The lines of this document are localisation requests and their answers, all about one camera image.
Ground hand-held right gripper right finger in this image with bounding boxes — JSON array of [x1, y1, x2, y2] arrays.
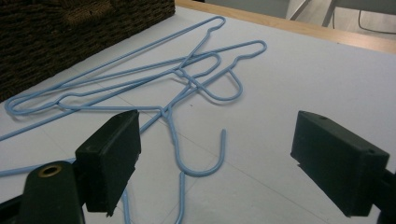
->
[[290, 109, 390, 218]]

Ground tangled black floor cables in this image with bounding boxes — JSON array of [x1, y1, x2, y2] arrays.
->
[[357, 8, 396, 35]]

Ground white metal desk frame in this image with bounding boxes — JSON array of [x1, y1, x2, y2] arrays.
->
[[286, 0, 341, 28]]

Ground white table mat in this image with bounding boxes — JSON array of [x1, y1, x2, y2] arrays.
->
[[0, 6, 396, 224]]

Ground dark brown woven basket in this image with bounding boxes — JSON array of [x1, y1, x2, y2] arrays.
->
[[0, 0, 177, 103]]

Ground blue wire hanger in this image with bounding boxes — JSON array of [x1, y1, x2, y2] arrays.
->
[[55, 39, 269, 178], [3, 15, 245, 117], [0, 52, 222, 224]]

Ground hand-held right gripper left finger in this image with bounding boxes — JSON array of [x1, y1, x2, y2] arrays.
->
[[74, 108, 143, 217]]

